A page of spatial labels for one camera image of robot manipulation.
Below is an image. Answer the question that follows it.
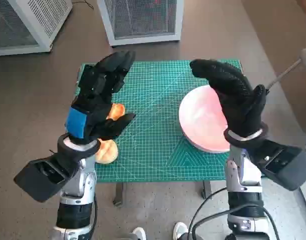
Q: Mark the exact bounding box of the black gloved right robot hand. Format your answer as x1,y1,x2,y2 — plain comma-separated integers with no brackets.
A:
189,58,268,138

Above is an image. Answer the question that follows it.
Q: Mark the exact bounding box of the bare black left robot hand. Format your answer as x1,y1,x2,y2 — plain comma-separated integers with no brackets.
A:
64,50,137,146

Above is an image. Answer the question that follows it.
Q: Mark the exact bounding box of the long striped toy bread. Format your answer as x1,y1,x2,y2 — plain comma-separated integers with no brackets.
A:
106,103,126,121

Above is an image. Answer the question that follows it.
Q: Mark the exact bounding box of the pink bowl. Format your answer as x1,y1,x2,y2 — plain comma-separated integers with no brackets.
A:
178,84,231,154

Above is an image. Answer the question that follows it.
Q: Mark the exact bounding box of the round toy bread bun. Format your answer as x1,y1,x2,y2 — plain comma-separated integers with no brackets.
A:
94,139,119,165

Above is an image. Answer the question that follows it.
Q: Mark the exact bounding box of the green cutting mat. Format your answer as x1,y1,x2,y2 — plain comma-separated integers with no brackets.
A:
75,59,244,183

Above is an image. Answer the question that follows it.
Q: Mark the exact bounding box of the white mesh cabinet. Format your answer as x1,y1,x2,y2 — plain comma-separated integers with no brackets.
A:
0,0,73,57
96,0,184,47

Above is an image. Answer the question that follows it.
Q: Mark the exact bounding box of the dark metal table leg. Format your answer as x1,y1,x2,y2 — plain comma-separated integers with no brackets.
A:
112,181,125,208
200,180,213,200

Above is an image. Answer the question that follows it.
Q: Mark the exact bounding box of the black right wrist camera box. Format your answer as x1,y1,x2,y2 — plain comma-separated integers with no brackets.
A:
250,139,306,192

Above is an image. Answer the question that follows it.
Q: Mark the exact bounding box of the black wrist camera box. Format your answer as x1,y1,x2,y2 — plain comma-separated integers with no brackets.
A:
250,139,306,192
13,149,80,203

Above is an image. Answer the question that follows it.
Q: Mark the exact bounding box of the thin black floor cable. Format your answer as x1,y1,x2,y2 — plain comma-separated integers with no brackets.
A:
72,0,94,11

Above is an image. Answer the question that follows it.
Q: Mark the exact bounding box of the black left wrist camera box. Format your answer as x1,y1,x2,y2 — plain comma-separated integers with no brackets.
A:
13,149,80,203

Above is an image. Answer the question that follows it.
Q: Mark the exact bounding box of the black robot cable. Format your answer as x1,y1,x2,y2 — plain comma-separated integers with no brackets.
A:
89,192,98,233
191,203,280,240
187,187,230,240

